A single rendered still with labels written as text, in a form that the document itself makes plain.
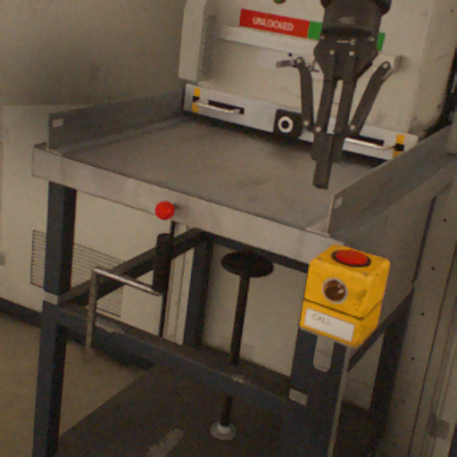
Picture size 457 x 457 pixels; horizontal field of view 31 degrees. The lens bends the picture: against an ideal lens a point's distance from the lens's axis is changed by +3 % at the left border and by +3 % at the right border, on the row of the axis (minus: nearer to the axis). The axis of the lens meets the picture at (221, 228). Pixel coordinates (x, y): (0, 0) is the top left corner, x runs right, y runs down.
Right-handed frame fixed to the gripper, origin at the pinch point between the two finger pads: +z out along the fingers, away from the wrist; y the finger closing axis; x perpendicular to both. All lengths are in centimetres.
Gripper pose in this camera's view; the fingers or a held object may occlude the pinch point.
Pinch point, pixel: (324, 161)
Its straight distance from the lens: 107.4
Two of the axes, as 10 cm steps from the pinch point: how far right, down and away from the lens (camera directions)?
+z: -1.8, 9.8, -0.9
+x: 3.3, 1.4, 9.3
